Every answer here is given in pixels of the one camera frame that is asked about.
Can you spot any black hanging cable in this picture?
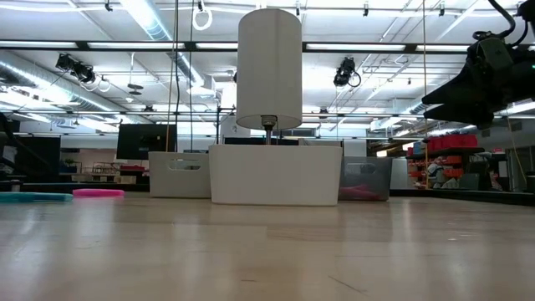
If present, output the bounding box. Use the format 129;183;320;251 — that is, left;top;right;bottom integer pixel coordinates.
188;0;196;152

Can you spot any dark translucent plastic bin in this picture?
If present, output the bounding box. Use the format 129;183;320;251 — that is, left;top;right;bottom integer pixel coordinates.
338;156;394;202

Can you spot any yellow hanging cord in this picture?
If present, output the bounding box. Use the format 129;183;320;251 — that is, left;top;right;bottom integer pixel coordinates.
421;0;430;189
165;0;180;152

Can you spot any table lamp with white shade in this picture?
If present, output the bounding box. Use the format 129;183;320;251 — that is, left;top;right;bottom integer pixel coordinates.
236;8;303;145

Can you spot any black display screen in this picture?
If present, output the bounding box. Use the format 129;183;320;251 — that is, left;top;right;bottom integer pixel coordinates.
115;123;178;161

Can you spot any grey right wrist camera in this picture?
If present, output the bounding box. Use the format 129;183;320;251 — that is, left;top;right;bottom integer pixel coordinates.
466;36;515;77

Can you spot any white cable ring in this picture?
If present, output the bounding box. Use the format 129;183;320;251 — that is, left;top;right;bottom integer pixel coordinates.
191;6;214;32

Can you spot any black hanging camera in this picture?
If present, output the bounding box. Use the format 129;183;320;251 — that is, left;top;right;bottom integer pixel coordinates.
55;53;98;84
333;56;363;89

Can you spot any light grey plastic bin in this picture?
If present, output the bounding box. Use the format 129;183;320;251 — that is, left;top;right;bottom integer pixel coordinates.
148;150;212;199

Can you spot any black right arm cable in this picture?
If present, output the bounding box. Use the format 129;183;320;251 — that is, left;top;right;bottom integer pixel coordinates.
471;0;528;48

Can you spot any silver ventilation duct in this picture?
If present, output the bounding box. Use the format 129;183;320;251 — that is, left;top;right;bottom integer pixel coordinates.
120;0;208;87

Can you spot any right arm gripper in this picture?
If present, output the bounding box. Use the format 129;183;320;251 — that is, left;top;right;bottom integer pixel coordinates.
420;55;535;131

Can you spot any white plastic bin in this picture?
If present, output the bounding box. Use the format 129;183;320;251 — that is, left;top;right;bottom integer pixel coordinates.
208;144;343;207

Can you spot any shelf with red bins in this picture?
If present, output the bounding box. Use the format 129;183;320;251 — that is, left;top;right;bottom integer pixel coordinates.
405;133;486;190

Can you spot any black frame bar with lights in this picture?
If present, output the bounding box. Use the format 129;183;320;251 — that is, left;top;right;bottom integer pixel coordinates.
0;39;471;54

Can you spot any teal marker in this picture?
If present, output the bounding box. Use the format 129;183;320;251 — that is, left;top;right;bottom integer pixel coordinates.
0;191;74;204

